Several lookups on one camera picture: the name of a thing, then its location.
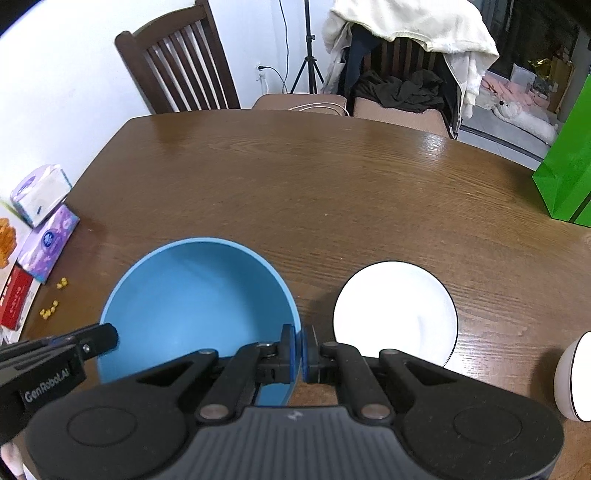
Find tan cushioned seat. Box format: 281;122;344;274
252;93;348;116

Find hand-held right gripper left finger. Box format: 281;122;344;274
136;323;298;425

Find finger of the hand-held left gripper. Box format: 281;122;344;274
46;323;120;360

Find dark glass sliding door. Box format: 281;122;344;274
475;0;591;162

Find purple and white tissue pack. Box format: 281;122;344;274
9;164;73;229

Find white cable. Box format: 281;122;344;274
288;102;352;117

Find white bowl with black rim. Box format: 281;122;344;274
332;261;459;367
553;331;591;423

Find pink cloth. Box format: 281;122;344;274
482;76;550;104

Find black garment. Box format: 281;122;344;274
353;69;446;114

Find wooden chair with clothes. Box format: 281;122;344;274
353;34;462;139

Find green paper bag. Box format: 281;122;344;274
531;71;591;228

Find white plush toy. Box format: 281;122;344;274
489;100;559;144

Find black tripod light stand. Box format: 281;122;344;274
288;0;325;95

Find scattered yellow snack bits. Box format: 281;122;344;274
39;276;70;321

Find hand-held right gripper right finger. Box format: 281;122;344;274
302;324;462;423

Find person's left hand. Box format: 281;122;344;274
0;440;26;480

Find red box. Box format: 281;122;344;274
0;265;38;330

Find blue bowl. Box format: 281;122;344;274
98;237;303;408

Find dark wooden chair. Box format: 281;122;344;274
115;0;242;115

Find black power cable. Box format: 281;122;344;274
261;0;296;93

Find chair draped with cream coat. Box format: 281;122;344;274
321;0;501;121

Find dark navy garment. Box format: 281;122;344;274
344;23;384;93

